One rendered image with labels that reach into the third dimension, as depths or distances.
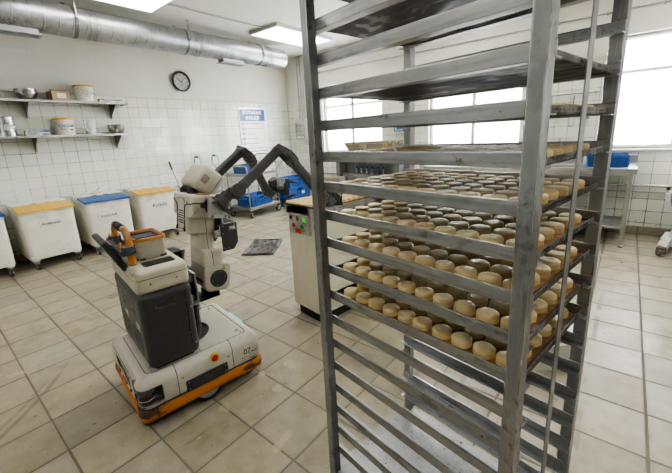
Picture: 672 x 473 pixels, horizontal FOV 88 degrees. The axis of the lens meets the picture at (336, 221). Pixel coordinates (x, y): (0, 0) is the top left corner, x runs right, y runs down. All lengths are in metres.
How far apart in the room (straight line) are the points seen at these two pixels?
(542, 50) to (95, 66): 6.00
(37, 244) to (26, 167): 1.10
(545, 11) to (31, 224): 5.20
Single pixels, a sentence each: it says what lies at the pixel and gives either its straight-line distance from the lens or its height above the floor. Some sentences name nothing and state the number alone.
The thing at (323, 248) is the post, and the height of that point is 1.04.
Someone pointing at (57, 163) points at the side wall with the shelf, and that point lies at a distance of 6.03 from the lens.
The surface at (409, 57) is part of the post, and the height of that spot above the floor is 1.64.
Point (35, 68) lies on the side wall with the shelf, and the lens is 6.11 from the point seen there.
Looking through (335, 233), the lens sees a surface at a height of 0.68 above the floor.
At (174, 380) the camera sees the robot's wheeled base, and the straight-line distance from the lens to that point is 2.10.
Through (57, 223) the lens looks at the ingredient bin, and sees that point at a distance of 5.40.
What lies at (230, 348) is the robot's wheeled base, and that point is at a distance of 2.17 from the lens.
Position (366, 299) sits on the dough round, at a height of 0.88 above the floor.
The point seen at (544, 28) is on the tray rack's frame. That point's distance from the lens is 0.70.
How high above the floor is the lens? 1.38
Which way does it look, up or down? 14 degrees down
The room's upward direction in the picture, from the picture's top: 3 degrees counter-clockwise
